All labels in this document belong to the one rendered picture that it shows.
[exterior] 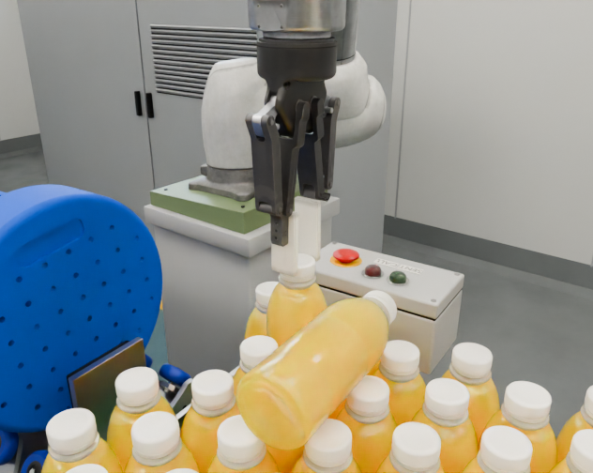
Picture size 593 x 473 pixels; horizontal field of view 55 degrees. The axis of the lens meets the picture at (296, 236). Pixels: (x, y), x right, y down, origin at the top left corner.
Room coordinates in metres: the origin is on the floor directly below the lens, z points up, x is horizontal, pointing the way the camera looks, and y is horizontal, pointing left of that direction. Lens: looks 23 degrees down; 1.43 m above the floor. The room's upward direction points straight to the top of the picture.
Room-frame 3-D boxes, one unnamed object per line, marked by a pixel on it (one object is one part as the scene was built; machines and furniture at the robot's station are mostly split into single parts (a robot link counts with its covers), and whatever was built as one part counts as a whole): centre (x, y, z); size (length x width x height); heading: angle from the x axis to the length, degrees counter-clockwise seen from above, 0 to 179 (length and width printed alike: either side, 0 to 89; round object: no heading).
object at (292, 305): (0.56, 0.00, 1.06); 0.07 x 0.07 x 0.19
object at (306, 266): (0.56, 0.00, 1.16); 0.04 x 0.04 x 0.02
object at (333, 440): (0.37, -0.03, 1.09); 0.04 x 0.04 x 0.02
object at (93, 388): (0.55, 0.22, 0.99); 0.10 x 0.02 x 0.12; 146
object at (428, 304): (0.68, -0.11, 1.05); 0.20 x 0.10 x 0.10; 56
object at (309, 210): (0.58, -0.01, 1.20); 0.03 x 0.01 x 0.07; 56
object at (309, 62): (0.56, 0.00, 1.36); 0.08 x 0.07 x 0.09; 146
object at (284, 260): (0.54, 0.01, 1.20); 0.03 x 0.01 x 0.07; 56
